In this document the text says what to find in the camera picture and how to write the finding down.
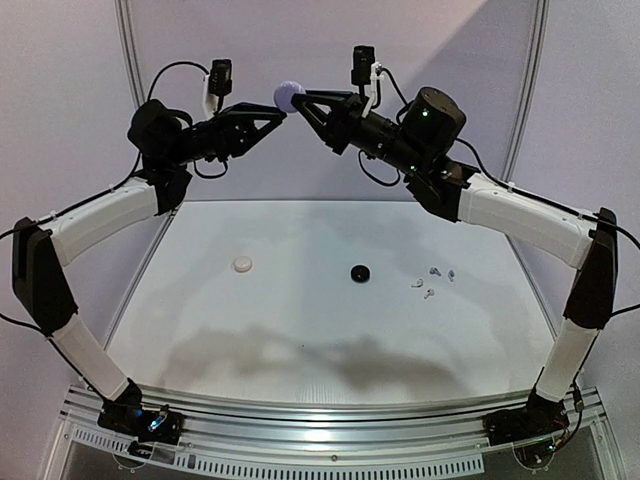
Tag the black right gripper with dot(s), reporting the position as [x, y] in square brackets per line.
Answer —
[347, 122]

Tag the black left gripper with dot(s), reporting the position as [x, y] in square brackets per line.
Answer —
[227, 128]

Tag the purple earbud charging case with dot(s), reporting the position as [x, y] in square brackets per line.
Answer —
[284, 93]

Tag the black earbud charging case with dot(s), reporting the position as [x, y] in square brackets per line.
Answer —
[360, 274]

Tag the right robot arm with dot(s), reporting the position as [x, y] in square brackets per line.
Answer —
[417, 147]

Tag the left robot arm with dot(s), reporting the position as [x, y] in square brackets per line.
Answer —
[167, 141]

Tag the pink earbud charging case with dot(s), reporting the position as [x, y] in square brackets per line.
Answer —
[242, 264]

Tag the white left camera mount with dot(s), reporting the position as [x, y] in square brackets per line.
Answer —
[211, 103]

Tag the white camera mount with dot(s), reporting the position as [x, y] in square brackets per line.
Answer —
[211, 103]
[376, 78]

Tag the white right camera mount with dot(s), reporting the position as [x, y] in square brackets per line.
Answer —
[376, 78]

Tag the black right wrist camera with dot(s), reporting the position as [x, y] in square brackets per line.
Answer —
[363, 57]

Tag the aluminium left corner post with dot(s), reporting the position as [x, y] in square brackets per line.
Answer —
[124, 19]

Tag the aluminium corner post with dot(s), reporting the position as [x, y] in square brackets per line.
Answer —
[528, 85]
[124, 19]

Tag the aluminium right corner post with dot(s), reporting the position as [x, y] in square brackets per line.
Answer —
[528, 85]

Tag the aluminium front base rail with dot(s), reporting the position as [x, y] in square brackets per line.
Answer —
[236, 439]

